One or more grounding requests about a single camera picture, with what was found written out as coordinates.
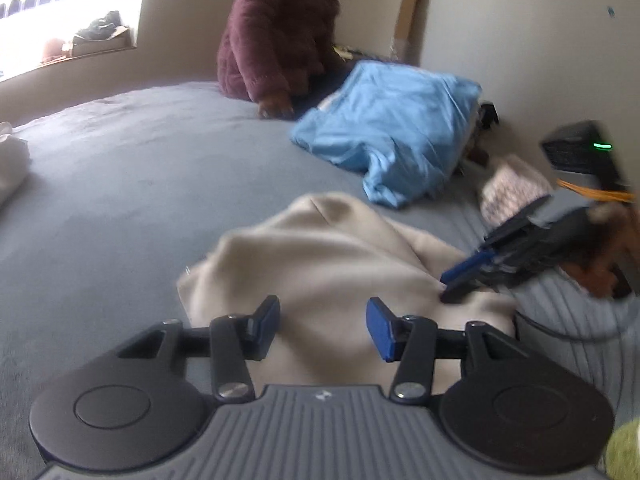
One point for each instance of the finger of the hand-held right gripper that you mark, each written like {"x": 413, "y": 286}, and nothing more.
{"x": 457, "y": 292}
{"x": 465, "y": 267}

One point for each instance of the bedside clutter pile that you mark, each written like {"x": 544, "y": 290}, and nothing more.
{"x": 355, "y": 52}

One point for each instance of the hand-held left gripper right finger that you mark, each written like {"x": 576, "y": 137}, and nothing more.
{"x": 380, "y": 327}

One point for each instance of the white shirt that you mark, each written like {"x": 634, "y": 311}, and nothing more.
{"x": 12, "y": 165}

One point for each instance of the ribbed light blue cloth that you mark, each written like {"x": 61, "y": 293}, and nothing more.
{"x": 575, "y": 370}

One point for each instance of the black small object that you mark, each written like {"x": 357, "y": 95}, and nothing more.
{"x": 487, "y": 115}

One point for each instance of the cream jacket with black stripes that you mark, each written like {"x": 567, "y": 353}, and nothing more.
{"x": 325, "y": 260}

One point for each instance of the yellow-green fuzzy cloth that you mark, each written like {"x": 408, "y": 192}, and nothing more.
{"x": 625, "y": 450}

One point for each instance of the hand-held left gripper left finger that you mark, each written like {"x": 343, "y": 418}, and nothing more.
{"x": 270, "y": 317}

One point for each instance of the person's right hand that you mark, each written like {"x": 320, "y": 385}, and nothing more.
{"x": 600, "y": 275}

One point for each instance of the shoe box with dark shoes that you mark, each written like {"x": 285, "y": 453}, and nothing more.
{"x": 100, "y": 35}

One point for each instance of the white patterned knitted cloth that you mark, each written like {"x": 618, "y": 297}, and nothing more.
{"x": 510, "y": 192}

